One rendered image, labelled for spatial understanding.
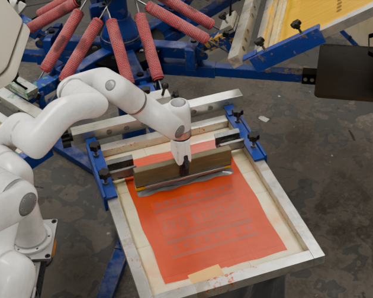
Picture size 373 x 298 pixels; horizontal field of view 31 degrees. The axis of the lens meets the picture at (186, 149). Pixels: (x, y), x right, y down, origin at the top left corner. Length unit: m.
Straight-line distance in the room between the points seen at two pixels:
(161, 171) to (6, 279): 1.02
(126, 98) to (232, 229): 0.59
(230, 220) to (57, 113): 0.75
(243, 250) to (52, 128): 0.75
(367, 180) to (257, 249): 1.78
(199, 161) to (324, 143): 1.81
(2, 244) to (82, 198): 2.34
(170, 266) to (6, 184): 0.89
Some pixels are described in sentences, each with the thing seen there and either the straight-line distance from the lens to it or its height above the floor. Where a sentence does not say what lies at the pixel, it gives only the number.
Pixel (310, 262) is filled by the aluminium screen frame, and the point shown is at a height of 0.98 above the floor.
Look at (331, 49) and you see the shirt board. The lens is 3.18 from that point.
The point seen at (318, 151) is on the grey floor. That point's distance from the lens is 4.07.
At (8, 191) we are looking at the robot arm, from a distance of 1.39.
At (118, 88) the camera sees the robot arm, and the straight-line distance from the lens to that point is 1.99.
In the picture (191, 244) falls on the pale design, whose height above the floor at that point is 0.96.
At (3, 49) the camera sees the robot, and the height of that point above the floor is 1.96.
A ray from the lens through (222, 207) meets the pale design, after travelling 2.36.
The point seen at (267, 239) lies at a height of 0.96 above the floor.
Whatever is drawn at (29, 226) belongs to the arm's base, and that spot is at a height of 1.23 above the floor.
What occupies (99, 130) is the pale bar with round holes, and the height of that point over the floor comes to 1.03.
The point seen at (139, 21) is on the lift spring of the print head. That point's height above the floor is 1.21.
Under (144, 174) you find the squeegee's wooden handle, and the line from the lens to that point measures 2.37.
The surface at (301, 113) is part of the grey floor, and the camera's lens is 4.34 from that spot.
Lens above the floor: 2.62
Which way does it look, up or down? 40 degrees down
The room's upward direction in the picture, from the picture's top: 4 degrees counter-clockwise
